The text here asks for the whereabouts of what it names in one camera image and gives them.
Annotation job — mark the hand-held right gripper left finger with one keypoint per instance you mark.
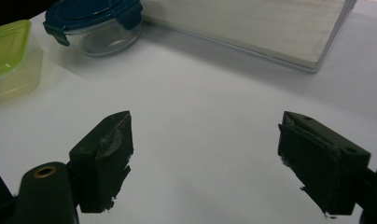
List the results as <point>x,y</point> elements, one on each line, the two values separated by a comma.
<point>96,168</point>

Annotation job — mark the yellow-green square plate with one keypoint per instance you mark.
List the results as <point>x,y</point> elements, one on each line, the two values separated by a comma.
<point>9,59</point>

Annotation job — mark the round glass container blue lid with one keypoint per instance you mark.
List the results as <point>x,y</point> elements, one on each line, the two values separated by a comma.
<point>96,28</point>

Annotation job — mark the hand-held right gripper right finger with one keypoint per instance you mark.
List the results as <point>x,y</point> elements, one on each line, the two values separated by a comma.
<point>323,168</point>

